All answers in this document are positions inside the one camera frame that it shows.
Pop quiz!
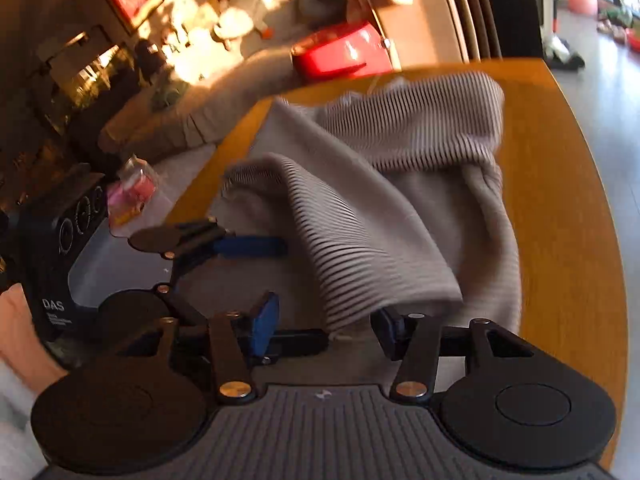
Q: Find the pink plastic package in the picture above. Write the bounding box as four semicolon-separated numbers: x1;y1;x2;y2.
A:
106;156;157;237

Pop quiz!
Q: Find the leafy green plant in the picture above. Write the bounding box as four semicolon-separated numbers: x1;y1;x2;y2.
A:
600;6;633;26

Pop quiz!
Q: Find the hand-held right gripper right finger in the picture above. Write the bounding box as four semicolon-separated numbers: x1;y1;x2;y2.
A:
370;306;551;405

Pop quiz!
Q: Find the beige cabinet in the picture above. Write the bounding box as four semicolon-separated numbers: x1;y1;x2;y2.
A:
372;0;471;68

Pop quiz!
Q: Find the pair of beige slippers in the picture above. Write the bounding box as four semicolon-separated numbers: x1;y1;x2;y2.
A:
597;20;628;44

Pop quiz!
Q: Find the beige covered sofa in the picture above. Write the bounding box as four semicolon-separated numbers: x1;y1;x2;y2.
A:
97;0;361;161

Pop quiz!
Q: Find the dark brown curtain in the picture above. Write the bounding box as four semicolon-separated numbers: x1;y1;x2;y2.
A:
440;0;543;61

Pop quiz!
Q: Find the dark wooden cabinet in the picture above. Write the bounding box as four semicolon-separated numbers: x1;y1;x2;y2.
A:
0;25;141;211

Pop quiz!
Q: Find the grey striped garment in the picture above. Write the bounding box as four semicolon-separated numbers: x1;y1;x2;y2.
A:
209;71;522;391

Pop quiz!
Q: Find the white goose plush toy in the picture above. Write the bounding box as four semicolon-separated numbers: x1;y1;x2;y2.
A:
210;0;281;51

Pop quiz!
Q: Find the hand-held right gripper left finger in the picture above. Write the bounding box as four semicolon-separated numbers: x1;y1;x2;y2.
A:
112;291;281;406

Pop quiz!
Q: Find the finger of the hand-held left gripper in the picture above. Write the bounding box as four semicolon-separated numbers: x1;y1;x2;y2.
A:
180;236;289;274
273;328;330;359

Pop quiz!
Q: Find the person's left hand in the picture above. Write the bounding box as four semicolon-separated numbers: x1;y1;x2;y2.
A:
0;284;68;396

